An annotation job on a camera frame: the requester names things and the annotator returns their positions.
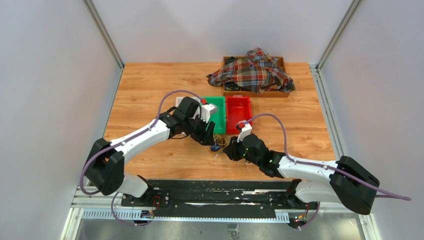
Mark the white plastic bin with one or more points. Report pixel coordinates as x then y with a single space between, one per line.
178 100

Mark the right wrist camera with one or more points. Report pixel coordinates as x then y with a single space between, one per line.
244 128

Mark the red plastic bin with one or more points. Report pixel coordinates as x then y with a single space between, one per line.
238 108

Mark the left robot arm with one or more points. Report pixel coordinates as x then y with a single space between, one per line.
105 165

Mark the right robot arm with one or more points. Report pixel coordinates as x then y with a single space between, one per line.
342 181

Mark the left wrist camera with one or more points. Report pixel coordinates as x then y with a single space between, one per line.
204 112

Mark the green plastic bin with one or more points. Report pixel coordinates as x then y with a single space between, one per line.
220 117

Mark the plaid shirt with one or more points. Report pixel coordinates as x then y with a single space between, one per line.
257 72

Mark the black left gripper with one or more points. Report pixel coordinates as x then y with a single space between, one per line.
205 137

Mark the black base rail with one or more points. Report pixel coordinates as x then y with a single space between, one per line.
220 199

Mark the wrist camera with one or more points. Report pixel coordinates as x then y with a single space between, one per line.
244 128
204 112

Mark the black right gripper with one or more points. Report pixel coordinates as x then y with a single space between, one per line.
231 150

